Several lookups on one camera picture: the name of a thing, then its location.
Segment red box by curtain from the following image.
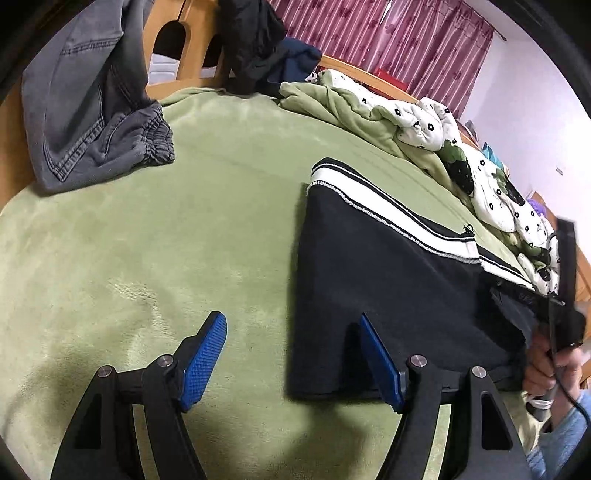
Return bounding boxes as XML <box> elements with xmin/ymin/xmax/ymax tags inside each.
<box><xmin>374</xmin><ymin>68</ymin><xmax>408</xmax><ymax>91</ymax></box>

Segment green fleece bed blanket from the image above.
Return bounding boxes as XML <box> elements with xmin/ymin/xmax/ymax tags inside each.
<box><xmin>1</xmin><ymin>89</ymin><xmax>516</xmax><ymax>479</ymax></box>

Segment grey jeans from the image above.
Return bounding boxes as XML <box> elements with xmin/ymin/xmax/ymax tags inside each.
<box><xmin>21</xmin><ymin>1</ymin><xmax>175</xmax><ymax>194</ymax></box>

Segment black jacket on footboard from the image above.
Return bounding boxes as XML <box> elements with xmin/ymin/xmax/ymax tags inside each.
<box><xmin>218</xmin><ymin>0</ymin><xmax>287</xmax><ymax>95</ymax></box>

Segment wooden bed frame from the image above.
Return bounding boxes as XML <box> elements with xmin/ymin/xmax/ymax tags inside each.
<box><xmin>0</xmin><ymin>0</ymin><xmax>591</xmax><ymax>388</ymax></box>

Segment white green patterned quilt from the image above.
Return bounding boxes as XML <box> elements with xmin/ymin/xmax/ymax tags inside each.
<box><xmin>280</xmin><ymin>69</ymin><xmax>559</xmax><ymax>294</ymax></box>

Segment navy blue garment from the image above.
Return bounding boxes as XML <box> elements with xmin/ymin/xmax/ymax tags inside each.
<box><xmin>259</xmin><ymin>37</ymin><xmax>322</xmax><ymax>97</ymax></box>

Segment light blue sleeve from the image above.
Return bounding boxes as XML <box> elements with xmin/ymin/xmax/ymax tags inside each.
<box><xmin>527</xmin><ymin>392</ymin><xmax>587</xmax><ymax>479</ymax></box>

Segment black pants with white stripe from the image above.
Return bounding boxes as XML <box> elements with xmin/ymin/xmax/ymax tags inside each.
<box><xmin>287</xmin><ymin>157</ymin><xmax>536</xmax><ymax>401</ymax></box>

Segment maroon curtain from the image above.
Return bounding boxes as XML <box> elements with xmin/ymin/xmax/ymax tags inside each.
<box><xmin>271</xmin><ymin>0</ymin><xmax>495</xmax><ymax>117</ymax></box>

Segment person's right hand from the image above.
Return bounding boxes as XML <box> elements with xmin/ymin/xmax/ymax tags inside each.
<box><xmin>523</xmin><ymin>325</ymin><xmax>583</xmax><ymax>399</ymax></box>

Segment black cable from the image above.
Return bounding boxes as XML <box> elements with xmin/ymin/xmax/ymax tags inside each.
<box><xmin>546</xmin><ymin>230</ymin><xmax>591</xmax><ymax>434</ymax></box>

